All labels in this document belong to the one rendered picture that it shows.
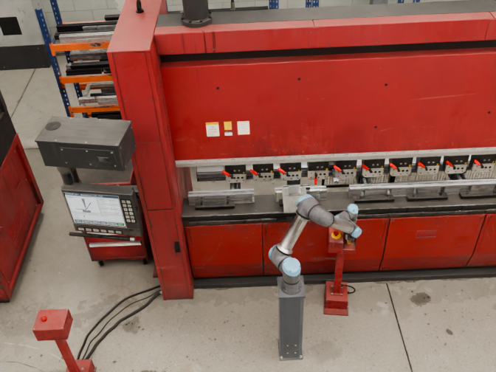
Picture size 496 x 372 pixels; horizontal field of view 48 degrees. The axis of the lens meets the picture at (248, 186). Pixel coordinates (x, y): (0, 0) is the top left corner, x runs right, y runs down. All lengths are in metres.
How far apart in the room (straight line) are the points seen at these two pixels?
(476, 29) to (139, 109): 2.08
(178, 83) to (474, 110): 1.97
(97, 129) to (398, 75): 1.89
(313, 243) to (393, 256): 0.68
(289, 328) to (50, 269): 2.33
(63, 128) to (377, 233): 2.45
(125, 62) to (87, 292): 2.36
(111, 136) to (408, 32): 1.85
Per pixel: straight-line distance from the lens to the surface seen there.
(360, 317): 4.66
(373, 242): 4.51
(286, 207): 4.01
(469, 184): 4.47
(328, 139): 3.89
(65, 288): 5.13
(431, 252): 4.74
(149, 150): 3.68
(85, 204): 3.53
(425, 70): 3.74
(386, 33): 3.53
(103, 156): 3.24
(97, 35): 5.56
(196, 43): 3.45
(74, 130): 3.35
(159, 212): 4.04
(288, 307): 3.87
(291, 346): 4.25
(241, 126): 3.77
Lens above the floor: 3.77
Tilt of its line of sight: 41 degrees down
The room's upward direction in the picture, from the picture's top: 3 degrees counter-clockwise
